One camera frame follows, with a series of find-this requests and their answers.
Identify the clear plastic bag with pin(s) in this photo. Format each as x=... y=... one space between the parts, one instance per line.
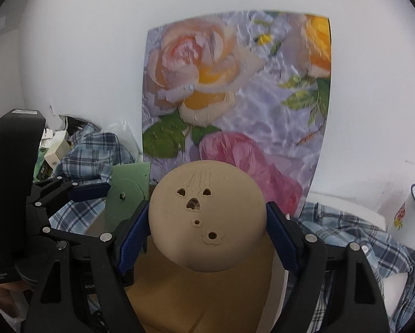
x=124 y=135

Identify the white enamel mug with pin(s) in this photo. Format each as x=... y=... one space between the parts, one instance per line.
x=410 y=218

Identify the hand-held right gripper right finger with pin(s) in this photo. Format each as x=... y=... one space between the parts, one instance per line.
x=285 y=242

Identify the green packet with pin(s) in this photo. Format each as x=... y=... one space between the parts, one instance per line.
x=40 y=166

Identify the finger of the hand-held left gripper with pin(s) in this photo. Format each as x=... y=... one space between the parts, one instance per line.
x=75 y=236
x=89 y=192

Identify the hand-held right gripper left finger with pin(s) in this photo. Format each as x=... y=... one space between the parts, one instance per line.
x=134 y=236

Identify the cardboard box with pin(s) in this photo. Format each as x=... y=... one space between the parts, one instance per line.
x=210 y=301

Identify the white carton box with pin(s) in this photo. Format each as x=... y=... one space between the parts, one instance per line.
x=56 y=152

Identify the green felt sheet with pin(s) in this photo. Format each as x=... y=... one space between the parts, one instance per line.
x=131 y=184

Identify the blue plaid shirt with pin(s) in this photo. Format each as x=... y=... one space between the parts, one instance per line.
x=349 y=229
x=89 y=152

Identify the floral picture board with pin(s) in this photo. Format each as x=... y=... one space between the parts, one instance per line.
x=245 y=93

